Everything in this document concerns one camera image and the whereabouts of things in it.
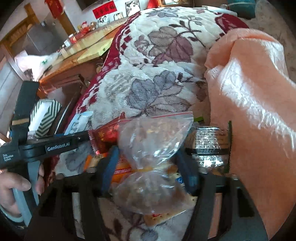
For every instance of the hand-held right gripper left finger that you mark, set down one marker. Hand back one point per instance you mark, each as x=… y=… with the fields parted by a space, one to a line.
x=108 y=166

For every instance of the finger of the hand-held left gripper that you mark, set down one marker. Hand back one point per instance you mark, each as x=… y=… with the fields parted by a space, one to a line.
x=66 y=134
x=81 y=139

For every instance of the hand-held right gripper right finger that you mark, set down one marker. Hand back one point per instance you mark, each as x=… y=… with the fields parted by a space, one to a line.
x=188 y=171

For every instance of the red snack packet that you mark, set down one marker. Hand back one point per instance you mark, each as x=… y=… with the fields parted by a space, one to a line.
x=104 y=136

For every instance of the green striped box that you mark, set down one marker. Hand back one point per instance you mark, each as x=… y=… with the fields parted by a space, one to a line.
x=46 y=115

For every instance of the silver green-edged snack packet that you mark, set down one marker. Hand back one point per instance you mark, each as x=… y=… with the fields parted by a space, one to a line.
x=208 y=141

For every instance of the clear bag of nuts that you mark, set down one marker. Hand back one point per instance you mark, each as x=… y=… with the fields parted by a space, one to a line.
x=150 y=143

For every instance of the beige cracker packet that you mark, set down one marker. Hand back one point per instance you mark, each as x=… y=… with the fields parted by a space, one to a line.
x=159 y=217

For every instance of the person's left hand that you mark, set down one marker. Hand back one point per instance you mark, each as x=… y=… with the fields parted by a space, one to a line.
x=13 y=183

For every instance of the orange snack packet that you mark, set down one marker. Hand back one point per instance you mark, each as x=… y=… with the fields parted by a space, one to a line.
x=122 y=169

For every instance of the white blue sachet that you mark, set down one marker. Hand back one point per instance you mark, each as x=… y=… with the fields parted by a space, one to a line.
x=78 y=122

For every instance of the dark green snack packet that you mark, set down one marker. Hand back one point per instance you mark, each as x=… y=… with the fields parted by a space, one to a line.
x=198 y=119

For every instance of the grey panelled cabinet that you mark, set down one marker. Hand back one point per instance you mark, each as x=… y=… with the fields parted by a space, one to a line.
x=7 y=81

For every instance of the wooden table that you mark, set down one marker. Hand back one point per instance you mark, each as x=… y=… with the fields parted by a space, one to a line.
x=76 y=58

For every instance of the white plastic bag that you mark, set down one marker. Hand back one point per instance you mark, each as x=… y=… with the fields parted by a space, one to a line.
x=34 y=62

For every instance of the yellow board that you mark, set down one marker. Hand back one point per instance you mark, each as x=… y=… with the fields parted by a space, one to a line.
x=94 y=51

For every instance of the pink blanket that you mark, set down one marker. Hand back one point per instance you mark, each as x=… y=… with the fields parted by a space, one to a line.
x=249 y=104

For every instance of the grey metal cabinet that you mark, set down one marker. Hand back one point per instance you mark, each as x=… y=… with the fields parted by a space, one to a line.
x=44 y=39

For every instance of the floral fleece blanket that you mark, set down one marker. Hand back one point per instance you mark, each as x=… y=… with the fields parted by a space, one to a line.
x=157 y=69

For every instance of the red toy figure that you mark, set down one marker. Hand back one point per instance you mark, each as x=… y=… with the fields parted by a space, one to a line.
x=84 y=27

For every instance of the framed photo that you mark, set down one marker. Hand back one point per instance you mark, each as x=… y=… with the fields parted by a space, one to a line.
x=132 y=8

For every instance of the teal cushion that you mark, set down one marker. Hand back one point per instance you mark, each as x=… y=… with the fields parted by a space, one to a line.
x=240 y=7

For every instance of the red wall banner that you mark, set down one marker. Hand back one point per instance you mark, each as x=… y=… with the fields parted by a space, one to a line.
x=104 y=9

